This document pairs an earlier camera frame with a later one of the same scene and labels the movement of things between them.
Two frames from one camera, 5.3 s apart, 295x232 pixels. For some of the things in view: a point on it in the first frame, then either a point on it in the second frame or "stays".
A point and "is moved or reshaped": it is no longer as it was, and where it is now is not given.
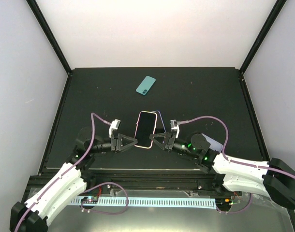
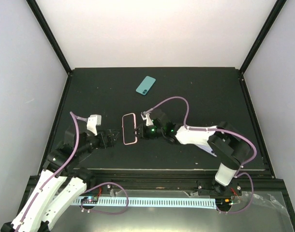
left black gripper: (116, 142) → (104, 144)
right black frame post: (267, 27) stays
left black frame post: (45, 26) stays
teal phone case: (145, 86) stays
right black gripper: (168, 137) → (142, 132)
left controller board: (90, 199) stays
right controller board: (223, 202) stays
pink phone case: (145, 127) is moved or reshaped
